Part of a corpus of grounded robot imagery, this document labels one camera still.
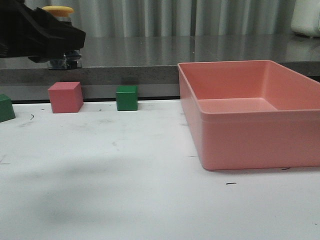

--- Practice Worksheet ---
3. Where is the green cube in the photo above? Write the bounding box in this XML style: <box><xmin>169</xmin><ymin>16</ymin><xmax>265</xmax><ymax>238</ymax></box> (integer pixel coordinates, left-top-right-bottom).
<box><xmin>116</xmin><ymin>85</ymin><xmax>138</xmax><ymax>111</ymax></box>

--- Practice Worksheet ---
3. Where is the grey stone counter ledge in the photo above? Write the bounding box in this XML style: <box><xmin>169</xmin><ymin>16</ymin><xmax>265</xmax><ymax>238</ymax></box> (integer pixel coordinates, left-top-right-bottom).
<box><xmin>0</xmin><ymin>33</ymin><xmax>320</xmax><ymax>103</ymax></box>

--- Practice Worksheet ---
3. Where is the yellow push button switch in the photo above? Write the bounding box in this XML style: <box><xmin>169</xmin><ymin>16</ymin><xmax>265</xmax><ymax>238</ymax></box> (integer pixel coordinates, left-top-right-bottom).
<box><xmin>42</xmin><ymin>5</ymin><xmax>82</xmax><ymax>70</ymax></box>

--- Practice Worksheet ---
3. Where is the pink cube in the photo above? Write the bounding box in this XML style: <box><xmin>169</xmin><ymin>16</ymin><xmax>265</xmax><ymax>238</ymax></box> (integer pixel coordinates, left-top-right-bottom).
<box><xmin>48</xmin><ymin>81</ymin><xmax>84</xmax><ymax>114</ymax></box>

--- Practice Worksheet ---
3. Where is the white appliance in background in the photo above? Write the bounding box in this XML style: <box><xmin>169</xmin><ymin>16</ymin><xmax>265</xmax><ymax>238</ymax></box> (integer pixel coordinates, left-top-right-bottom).
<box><xmin>290</xmin><ymin>0</ymin><xmax>320</xmax><ymax>38</ymax></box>

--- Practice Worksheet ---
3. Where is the green block at left edge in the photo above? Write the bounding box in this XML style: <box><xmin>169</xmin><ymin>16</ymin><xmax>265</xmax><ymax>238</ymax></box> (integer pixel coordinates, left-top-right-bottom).
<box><xmin>0</xmin><ymin>94</ymin><xmax>16</xmax><ymax>123</ymax></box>

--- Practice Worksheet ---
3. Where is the pink plastic bin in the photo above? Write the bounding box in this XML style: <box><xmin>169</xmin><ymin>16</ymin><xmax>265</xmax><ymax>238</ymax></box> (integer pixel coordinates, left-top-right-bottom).
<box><xmin>178</xmin><ymin>60</ymin><xmax>320</xmax><ymax>170</ymax></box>

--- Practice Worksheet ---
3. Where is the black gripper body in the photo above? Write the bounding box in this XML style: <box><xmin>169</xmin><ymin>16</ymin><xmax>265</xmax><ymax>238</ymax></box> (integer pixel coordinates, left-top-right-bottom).
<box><xmin>0</xmin><ymin>0</ymin><xmax>86</xmax><ymax>63</ymax></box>

